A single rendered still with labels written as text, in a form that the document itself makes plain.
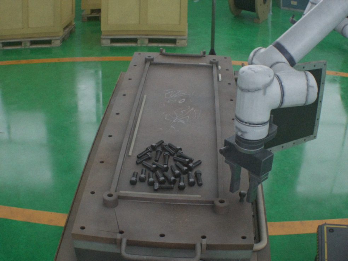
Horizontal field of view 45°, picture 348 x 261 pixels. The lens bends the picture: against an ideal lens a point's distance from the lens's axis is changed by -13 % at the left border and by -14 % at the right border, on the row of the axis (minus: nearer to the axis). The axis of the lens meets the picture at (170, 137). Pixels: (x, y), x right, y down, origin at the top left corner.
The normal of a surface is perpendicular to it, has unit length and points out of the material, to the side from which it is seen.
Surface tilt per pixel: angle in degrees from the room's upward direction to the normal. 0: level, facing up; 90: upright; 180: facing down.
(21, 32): 90
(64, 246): 0
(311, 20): 47
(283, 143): 90
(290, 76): 21
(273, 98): 90
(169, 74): 0
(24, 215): 0
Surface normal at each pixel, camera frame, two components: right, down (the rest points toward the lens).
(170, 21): -0.04, 0.50
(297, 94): 0.33, 0.47
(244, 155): -0.75, 0.32
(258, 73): 0.00, -0.77
